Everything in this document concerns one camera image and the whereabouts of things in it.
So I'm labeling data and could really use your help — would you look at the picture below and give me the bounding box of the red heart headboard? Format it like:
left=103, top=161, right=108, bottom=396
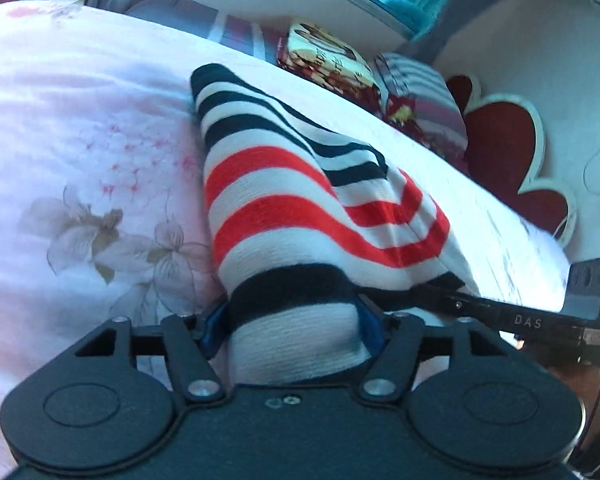
left=444, top=73, right=579, bottom=250

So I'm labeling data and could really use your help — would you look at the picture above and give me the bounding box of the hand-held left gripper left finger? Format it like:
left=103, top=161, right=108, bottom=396
left=74, top=304, right=232, bottom=403

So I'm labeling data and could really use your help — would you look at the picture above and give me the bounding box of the grey striped pillow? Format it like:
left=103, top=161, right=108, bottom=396
left=124, top=0, right=282, bottom=59
left=374, top=51, right=469, bottom=173

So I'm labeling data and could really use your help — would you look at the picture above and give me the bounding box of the yellow red printed pillow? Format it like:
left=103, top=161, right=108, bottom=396
left=276, top=20, right=382, bottom=117

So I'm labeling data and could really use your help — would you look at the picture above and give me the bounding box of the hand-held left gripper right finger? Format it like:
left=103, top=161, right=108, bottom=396
left=355, top=292, right=507, bottom=403

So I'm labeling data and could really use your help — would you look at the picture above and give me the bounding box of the striped knit garment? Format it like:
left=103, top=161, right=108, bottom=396
left=189, top=62, right=469, bottom=387

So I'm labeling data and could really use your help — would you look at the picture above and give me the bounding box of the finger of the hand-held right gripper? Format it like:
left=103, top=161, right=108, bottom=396
left=409, top=283, right=503, bottom=332

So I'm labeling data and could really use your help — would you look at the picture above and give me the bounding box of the pink floral bed sheet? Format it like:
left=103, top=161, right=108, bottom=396
left=0, top=0, right=572, bottom=471

